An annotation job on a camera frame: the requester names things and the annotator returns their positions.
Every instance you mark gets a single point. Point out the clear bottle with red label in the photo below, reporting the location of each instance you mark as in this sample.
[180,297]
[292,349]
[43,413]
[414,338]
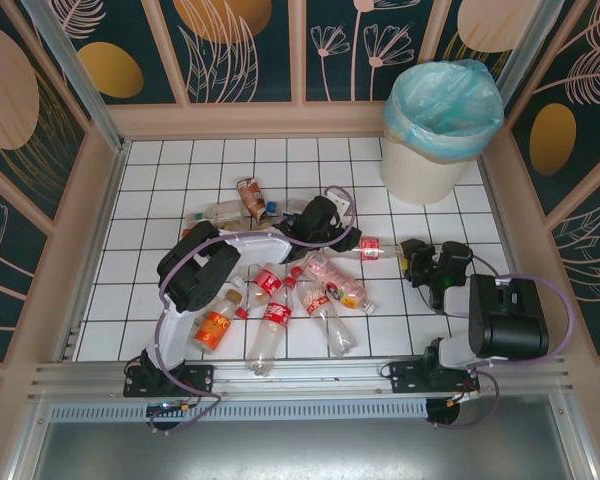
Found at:
[371,248]

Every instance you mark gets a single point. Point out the pink drink bottle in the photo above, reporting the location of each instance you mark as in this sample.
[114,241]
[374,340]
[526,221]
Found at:
[330,277]

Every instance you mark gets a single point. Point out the clear bottle orange red label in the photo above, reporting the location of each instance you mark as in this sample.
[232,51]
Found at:
[317,300]

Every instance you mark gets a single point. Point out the crushed brown label bottle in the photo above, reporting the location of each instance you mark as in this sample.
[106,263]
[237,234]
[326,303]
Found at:
[249,195]

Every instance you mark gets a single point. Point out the small red label cola bottle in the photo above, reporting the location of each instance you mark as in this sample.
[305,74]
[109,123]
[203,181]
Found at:
[267,282]

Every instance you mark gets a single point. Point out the large red label cola bottle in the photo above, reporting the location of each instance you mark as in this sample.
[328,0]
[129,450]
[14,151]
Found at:
[275,315]

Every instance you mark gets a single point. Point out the orange juice bottle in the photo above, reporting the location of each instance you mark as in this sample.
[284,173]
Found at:
[212,327]

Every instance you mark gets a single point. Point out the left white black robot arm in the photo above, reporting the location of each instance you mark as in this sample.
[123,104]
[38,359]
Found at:
[175,330]

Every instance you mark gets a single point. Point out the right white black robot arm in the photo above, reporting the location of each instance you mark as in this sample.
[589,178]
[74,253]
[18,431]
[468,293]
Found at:
[515,330]

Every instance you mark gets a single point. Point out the beige waste bin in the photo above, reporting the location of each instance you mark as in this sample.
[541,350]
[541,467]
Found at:
[415,175]

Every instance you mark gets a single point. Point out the grey metal sheet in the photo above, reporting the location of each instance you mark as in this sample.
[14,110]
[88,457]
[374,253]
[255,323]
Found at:
[300,450]

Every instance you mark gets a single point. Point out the small circuit board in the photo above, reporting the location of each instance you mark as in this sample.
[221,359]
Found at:
[166,406]

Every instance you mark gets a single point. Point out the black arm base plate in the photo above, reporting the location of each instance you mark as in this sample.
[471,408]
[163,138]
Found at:
[200,380]
[405,380]

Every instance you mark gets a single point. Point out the aluminium mounting rail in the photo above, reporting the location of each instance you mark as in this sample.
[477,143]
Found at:
[300,375]

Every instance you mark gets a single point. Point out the aluminium corner post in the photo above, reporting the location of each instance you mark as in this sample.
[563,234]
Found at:
[527,50]
[75,70]

